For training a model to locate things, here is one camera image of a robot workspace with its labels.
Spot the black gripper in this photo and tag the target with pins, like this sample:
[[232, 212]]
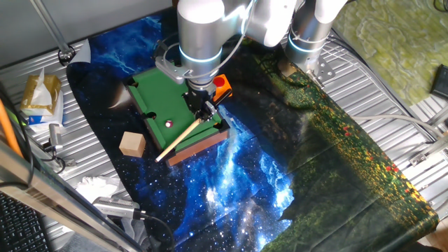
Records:
[[196, 99]]

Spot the red and white pool ball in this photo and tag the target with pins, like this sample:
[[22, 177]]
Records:
[[169, 123]]

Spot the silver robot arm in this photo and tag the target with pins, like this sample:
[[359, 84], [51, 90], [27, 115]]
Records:
[[203, 31]]

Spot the mini green pool table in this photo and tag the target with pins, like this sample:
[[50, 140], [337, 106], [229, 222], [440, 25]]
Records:
[[157, 94]]

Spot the orange box red button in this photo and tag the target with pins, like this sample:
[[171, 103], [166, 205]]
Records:
[[223, 85]]

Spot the wooden cube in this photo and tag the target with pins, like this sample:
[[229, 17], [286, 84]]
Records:
[[132, 145]]

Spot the galaxy and forest printed cloth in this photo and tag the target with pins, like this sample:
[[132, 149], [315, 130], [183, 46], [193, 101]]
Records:
[[245, 192]]

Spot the crumpled white tissue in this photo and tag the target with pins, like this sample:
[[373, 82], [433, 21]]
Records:
[[98, 187]]

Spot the grey towel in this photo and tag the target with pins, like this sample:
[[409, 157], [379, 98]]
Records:
[[136, 231]]

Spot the black white device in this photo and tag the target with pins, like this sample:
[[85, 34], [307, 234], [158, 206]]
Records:
[[55, 134]]

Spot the yellow white package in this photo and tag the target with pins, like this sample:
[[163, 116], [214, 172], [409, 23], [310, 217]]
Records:
[[38, 94]]

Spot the grey tripod pole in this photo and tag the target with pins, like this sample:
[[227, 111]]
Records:
[[52, 28]]

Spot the green textured mat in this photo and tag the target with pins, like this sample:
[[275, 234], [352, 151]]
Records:
[[392, 42]]

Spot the orange pole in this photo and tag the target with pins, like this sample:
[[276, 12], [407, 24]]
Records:
[[7, 133]]

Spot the black keyboard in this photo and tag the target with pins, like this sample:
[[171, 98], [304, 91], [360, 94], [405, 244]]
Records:
[[17, 227]]

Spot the black box device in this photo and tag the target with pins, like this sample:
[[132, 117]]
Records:
[[440, 82]]

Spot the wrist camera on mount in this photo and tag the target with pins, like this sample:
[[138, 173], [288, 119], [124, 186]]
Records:
[[169, 70]]

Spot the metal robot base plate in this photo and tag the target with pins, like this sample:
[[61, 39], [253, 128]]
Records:
[[323, 70]]

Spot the aluminium frame bar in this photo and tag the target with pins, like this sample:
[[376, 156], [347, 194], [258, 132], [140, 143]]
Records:
[[52, 199]]

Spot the aluminium corner bracket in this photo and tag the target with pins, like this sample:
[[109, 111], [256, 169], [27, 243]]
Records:
[[432, 148]]

